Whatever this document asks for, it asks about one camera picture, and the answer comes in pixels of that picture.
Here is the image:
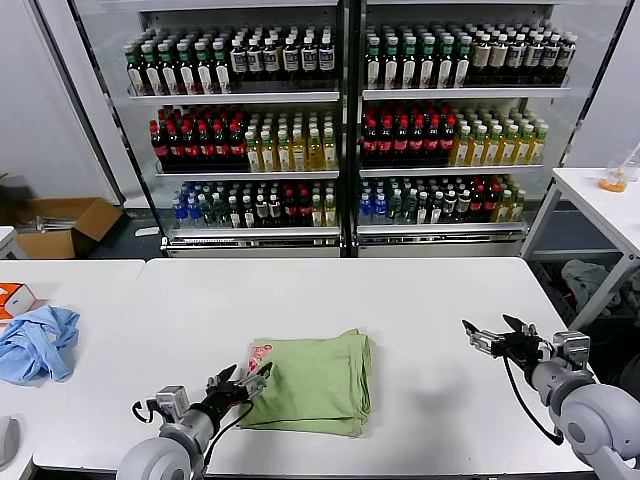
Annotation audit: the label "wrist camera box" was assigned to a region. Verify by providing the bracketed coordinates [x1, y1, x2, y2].
[552, 329, 591, 370]
[155, 385, 190, 426]

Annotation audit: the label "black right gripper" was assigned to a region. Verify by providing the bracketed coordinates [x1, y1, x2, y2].
[462, 314, 554, 370]

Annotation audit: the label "dark brown bundle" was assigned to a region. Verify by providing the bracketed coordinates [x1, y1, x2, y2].
[0, 174, 35, 226]

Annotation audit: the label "plastic cup with orange liquid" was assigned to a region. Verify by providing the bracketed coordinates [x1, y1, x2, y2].
[598, 148, 640, 194]

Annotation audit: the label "grey rounded device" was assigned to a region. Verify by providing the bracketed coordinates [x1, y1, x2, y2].
[0, 414, 22, 466]

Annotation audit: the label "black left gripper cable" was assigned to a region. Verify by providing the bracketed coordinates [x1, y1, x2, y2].
[202, 399, 254, 464]

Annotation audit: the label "white cooler shelf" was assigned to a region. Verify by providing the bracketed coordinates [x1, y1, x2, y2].
[128, 91, 343, 106]
[166, 227, 343, 241]
[361, 87, 571, 102]
[153, 169, 341, 181]
[359, 164, 546, 179]
[356, 222, 529, 237]

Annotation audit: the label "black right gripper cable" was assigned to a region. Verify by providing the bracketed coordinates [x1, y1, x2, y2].
[502, 357, 564, 446]

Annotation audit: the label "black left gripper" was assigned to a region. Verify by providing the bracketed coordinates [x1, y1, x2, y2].
[204, 362, 274, 415]

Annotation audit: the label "light green shirt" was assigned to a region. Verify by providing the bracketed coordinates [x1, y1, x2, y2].
[235, 328, 375, 439]

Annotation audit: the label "open cardboard box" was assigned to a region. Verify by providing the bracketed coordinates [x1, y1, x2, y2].
[10, 197, 124, 260]

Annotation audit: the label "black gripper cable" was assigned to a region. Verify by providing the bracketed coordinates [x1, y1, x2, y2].
[202, 399, 254, 464]
[502, 357, 564, 446]

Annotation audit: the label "blue label dark drink bottle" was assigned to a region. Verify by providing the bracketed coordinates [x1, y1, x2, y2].
[282, 37, 300, 83]
[247, 38, 265, 84]
[558, 33, 578, 84]
[317, 35, 336, 83]
[506, 34, 525, 84]
[542, 34, 560, 84]
[231, 39, 249, 84]
[300, 36, 319, 83]
[524, 34, 543, 84]
[263, 37, 281, 83]

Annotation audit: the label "crumpled grey cloth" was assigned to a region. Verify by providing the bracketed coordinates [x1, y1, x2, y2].
[560, 259, 624, 319]

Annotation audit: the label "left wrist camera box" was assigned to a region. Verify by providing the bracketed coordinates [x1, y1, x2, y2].
[155, 385, 190, 426]

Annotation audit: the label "small white table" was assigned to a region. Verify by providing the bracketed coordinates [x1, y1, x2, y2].
[0, 226, 20, 260]

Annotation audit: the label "crumpled light blue shirt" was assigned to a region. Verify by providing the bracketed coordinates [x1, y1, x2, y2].
[0, 305, 81, 385]

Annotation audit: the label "beige label dark drink bottle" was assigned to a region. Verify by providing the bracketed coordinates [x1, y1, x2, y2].
[490, 34, 508, 84]
[473, 34, 492, 84]

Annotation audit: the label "white side table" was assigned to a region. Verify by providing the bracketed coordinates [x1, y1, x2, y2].
[519, 167, 640, 336]

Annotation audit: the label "grey metal rods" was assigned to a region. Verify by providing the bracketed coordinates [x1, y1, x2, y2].
[28, 214, 75, 234]

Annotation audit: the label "orange and white box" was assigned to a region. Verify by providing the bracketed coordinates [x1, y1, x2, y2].
[0, 283, 39, 321]

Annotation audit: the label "green cap tea bottle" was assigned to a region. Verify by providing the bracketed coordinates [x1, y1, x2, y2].
[453, 37, 472, 90]
[400, 37, 420, 91]
[142, 43, 162, 97]
[436, 37, 455, 91]
[194, 42, 214, 96]
[212, 41, 232, 95]
[365, 39, 384, 91]
[419, 37, 438, 91]
[159, 43, 179, 97]
[177, 42, 196, 96]
[126, 44, 145, 97]
[383, 38, 402, 91]

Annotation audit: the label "black left camera cable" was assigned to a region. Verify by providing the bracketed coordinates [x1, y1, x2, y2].
[131, 398, 159, 424]

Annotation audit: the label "glass beverage cooler cabinet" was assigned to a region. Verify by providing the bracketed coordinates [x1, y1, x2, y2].
[65, 0, 351, 259]
[348, 0, 636, 259]

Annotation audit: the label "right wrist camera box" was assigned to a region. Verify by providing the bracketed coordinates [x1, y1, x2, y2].
[552, 329, 591, 370]

